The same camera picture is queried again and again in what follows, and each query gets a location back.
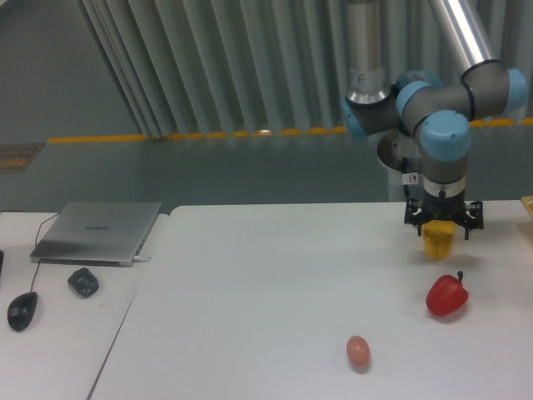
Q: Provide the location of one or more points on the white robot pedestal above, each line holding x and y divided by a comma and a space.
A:
399, 154

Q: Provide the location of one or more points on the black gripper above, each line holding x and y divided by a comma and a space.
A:
469, 216

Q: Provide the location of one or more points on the wooden basket edge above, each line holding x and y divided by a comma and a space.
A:
527, 202

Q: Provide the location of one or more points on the yellow bell pepper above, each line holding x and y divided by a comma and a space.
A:
438, 237

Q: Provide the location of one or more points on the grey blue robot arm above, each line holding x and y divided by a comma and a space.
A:
435, 117

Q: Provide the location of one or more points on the black computer mouse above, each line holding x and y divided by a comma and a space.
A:
21, 311

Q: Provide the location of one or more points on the small black plastic tray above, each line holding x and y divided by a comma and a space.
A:
84, 282

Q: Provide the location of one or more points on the grey pleated curtain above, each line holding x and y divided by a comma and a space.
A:
243, 66

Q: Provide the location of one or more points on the brown egg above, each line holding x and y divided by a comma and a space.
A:
358, 351

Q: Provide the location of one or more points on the silver laptop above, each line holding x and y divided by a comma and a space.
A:
109, 234

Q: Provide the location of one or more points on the red bell pepper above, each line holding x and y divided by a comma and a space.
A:
447, 295

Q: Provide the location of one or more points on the dark object at left edge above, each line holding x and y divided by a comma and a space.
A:
2, 259

